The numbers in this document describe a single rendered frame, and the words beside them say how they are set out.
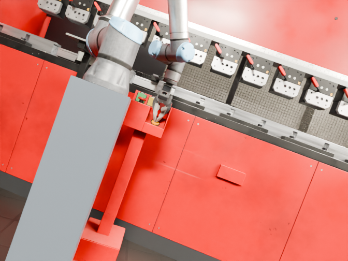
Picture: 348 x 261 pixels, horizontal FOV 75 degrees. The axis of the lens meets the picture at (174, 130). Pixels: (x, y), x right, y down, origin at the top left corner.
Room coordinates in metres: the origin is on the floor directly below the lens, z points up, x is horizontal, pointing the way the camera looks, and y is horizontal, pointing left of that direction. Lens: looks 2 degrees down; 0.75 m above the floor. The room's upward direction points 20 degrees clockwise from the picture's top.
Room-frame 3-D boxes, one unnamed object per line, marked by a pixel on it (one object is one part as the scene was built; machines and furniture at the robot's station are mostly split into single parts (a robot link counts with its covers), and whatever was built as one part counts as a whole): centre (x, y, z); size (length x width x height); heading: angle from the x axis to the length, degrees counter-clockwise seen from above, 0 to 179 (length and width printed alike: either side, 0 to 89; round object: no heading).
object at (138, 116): (1.10, 0.15, 0.75); 0.20 x 0.16 x 0.18; 95
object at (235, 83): (2.18, -0.40, 1.00); 0.05 x 0.05 x 2.00; 87
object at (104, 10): (1.49, 0.65, 1.23); 0.15 x 0.09 x 0.17; 87
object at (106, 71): (0.76, 0.26, 0.82); 0.15 x 0.15 x 0.10
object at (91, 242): (1.07, 0.15, 0.06); 0.25 x 0.20 x 0.12; 5
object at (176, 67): (1.08, 0.10, 1.03); 0.09 x 0.08 x 0.11; 132
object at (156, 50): (1.00, 0.16, 1.02); 0.11 x 0.11 x 0.08; 42
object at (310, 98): (1.41, -0.75, 1.23); 0.15 x 0.09 x 0.17; 87
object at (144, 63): (2.02, 0.83, 1.12); 1.13 x 0.02 x 0.44; 87
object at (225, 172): (1.27, -0.39, 0.58); 0.15 x 0.02 x 0.07; 87
